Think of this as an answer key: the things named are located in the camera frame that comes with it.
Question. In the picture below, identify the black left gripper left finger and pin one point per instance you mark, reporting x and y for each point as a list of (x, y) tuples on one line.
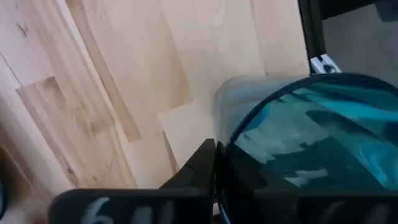
[(186, 202)]

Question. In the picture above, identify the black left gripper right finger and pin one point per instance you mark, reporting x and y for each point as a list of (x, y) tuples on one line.
[(236, 193)]

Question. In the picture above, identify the teal translucent plastic cup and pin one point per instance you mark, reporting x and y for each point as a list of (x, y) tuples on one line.
[(326, 124)]

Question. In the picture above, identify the silver metal bracket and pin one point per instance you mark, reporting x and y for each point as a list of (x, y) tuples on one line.
[(323, 65)]

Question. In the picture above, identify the black aluminium table frame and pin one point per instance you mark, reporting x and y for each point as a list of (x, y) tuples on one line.
[(311, 31)]

